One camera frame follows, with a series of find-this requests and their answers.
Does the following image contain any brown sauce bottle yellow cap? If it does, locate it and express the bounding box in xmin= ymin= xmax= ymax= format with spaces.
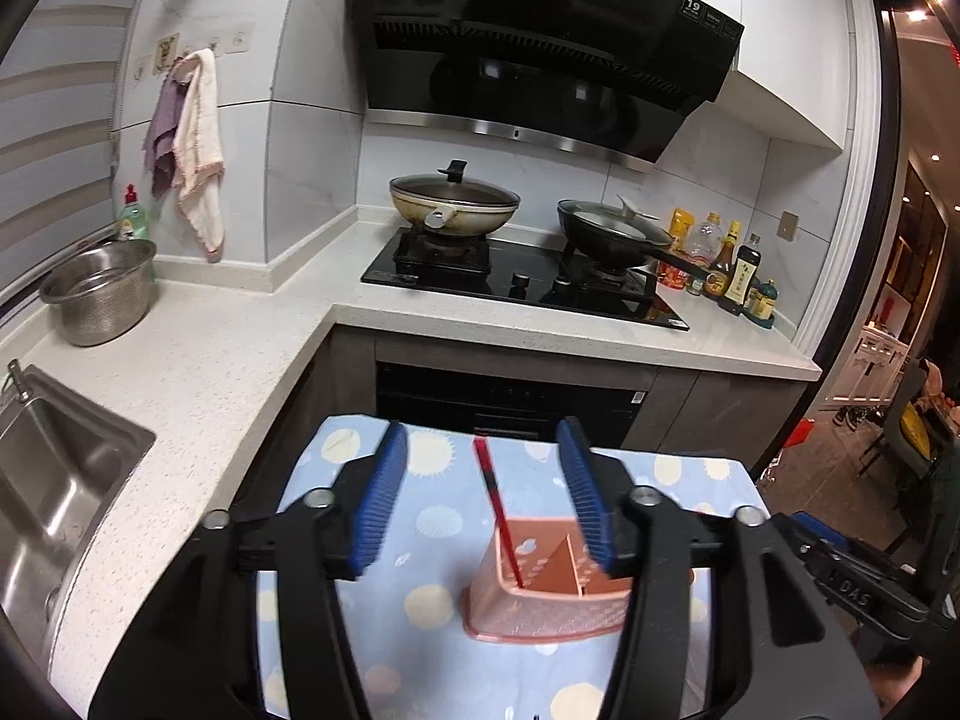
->
xmin=709 ymin=221 xmax=743 ymax=301

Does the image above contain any person's right forearm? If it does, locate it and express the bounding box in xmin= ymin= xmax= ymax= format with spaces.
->
xmin=874 ymin=652 xmax=929 ymax=720

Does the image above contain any glass pan lid white handle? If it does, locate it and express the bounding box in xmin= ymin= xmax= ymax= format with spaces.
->
xmin=559 ymin=195 xmax=672 ymax=237

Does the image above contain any pink perforated utensil holder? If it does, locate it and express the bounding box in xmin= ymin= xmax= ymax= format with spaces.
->
xmin=461 ymin=514 xmax=655 ymax=642

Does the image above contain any green dish soap bottle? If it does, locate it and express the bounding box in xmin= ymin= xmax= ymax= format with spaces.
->
xmin=116 ymin=184 xmax=152 ymax=242

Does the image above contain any glass wok lid black knob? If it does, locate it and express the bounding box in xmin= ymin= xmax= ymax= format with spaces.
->
xmin=390 ymin=160 xmax=520 ymax=209

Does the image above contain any black range hood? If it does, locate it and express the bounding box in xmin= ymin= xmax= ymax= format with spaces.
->
xmin=351 ymin=0 xmax=746 ymax=164

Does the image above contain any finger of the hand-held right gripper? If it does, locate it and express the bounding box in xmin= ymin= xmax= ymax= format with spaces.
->
xmin=784 ymin=511 xmax=912 ymax=587
xmin=814 ymin=574 xmax=931 ymax=642

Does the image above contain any blue printed tablecloth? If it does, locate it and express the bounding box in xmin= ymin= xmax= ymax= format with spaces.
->
xmin=255 ymin=412 xmax=762 ymax=720

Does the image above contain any green condiment rack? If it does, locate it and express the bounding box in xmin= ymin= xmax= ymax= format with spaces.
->
xmin=746 ymin=279 xmax=781 ymax=331

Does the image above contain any stainless steel sink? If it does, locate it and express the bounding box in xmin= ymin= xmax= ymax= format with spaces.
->
xmin=0 ymin=367 xmax=157 ymax=661

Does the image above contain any white towel pink trim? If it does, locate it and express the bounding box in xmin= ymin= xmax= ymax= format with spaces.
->
xmin=172 ymin=49 xmax=227 ymax=254

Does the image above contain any dark soy sauce bottle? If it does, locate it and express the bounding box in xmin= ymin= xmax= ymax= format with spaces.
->
xmin=724 ymin=234 xmax=762 ymax=314

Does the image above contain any red chopstick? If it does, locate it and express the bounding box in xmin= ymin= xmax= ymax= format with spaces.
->
xmin=472 ymin=437 xmax=526 ymax=590

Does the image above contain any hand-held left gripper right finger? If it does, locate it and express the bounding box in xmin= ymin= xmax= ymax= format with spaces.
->
xmin=556 ymin=417 xmax=882 ymax=720

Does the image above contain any black gas cooktop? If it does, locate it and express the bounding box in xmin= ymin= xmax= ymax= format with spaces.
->
xmin=360 ymin=229 xmax=691 ymax=331

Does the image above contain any clear oil bottle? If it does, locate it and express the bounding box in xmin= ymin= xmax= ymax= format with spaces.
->
xmin=686 ymin=212 xmax=722 ymax=265

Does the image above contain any striped window blind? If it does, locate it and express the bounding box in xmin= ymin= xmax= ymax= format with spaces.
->
xmin=0 ymin=0 xmax=143 ymax=316

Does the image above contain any black frying pan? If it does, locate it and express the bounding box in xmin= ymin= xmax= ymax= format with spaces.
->
xmin=556 ymin=210 xmax=710 ymax=276

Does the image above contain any white sideboard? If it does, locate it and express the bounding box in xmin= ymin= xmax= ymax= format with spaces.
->
xmin=844 ymin=326 xmax=912 ymax=406

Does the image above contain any white wall cabinet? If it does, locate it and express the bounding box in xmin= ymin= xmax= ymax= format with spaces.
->
xmin=739 ymin=0 xmax=852 ymax=151

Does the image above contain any steel colander bowl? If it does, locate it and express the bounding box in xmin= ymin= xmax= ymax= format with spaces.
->
xmin=39 ymin=238 xmax=158 ymax=347

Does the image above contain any cream wok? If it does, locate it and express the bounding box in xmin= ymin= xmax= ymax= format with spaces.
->
xmin=388 ymin=187 xmax=521 ymax=235

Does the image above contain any grey base cabinet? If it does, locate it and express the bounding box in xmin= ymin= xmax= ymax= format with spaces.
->
xmin=229 ymin=326 xmax=807 ymax=481

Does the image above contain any chair with yellow cushion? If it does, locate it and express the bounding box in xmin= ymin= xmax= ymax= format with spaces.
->
xmin=862 ymin=364 xmax=953 ymax=481

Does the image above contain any purple cloth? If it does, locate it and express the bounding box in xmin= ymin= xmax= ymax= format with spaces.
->
xmin=144 ymin=60 xmax=188 ymax=200

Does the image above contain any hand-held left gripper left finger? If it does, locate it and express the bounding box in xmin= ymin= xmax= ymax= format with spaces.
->
xmin=90 ymin=420 xmax=410 ymax=720

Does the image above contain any black built-in oven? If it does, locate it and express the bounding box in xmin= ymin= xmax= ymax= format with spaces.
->
xmin=375 ymin=360 xmax=657 ymax=443

